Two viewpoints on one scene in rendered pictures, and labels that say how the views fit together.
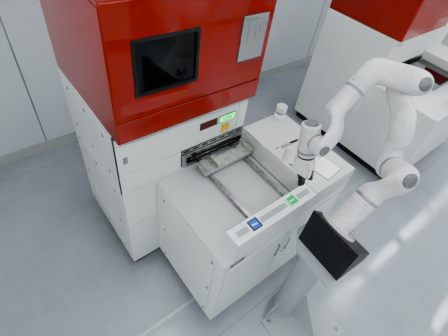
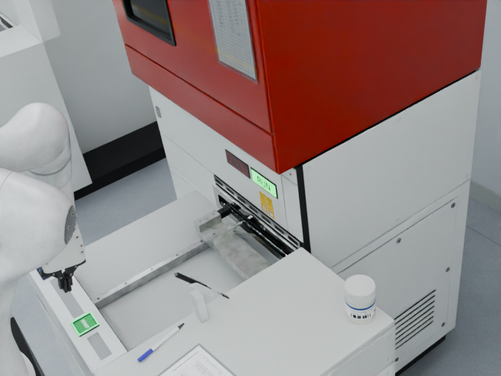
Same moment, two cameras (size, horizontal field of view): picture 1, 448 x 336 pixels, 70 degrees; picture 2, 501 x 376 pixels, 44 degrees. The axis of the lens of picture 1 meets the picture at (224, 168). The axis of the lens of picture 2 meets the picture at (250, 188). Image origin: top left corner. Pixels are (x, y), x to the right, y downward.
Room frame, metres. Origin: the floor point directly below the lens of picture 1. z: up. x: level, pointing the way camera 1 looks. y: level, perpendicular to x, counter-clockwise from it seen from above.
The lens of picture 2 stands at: (1.79, -1.30, 2.11)
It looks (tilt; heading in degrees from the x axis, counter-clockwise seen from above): 37 degrees down; 105
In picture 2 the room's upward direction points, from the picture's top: 9 degrees counter-clockwise
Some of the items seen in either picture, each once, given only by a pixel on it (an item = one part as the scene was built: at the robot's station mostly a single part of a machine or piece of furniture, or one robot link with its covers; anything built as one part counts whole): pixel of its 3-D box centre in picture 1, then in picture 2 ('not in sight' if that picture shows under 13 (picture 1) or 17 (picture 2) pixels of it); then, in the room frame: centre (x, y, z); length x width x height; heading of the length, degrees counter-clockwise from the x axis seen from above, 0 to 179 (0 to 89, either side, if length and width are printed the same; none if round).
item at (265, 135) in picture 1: (294, 155); (249, 365); (1.47, -0.41, 0.89); 0.62 x 0.35 x 0.14; 45
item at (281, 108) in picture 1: (280, 111); (359, 299); (1.73, -0.30, 1.01); 0.07 x 0.07 x 0.10
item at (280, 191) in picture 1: (260, 173); not in sight; (1.33, -0.22, 0.84); 0.50 x 0.02 x 0.03; 45
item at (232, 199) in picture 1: (225, 191); (165, 265); (1.14, -0.03, 0.84); 0.50 x 0.02 x 0.03; 45
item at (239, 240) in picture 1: (271, 219); (74, 315); (0.97, -0.28, 0.89); 0.55 x 0.09 x 0.14; 135
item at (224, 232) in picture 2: (216, 161); (221, 233); (1.31, 0.05, 0.89); 0.08 x 0.03 x 0.03; 45
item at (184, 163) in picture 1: (213, 148); (255, 226); (1.41, 0.09, 0.89); 0.44 x 0.02 x 0.10; 135
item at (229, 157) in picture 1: (225, 159); (237, 253); (1.36, 0.00, 0.87); 0.36 x 0.08 x 0.03; 135
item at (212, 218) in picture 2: (205, 165); (207, 221); (1.25, 0.11, 0.89); 0.08 x 0.03 x 0.03; 45
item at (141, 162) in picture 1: (187, 141); (221, 166); (1.29, 0.22, 1.02); 0.82 x 0.03 x 0.40; 135
